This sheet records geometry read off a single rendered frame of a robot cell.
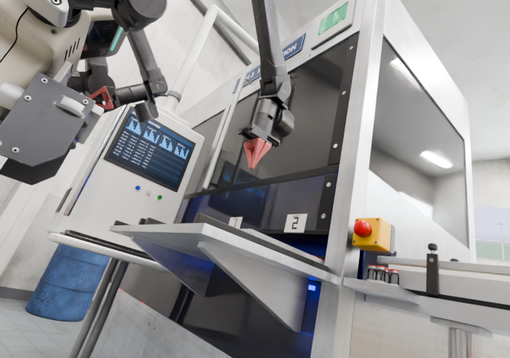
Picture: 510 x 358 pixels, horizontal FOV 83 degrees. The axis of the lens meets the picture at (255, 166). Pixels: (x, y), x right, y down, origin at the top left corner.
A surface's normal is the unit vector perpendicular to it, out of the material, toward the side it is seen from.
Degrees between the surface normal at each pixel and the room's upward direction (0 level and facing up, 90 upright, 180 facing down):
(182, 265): 90
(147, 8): 103
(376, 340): 90
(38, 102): 90
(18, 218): 90
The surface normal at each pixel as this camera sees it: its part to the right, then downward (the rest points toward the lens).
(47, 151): 0.61, -0.18
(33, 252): 0.78, -0.06
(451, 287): -0.74, -0.43
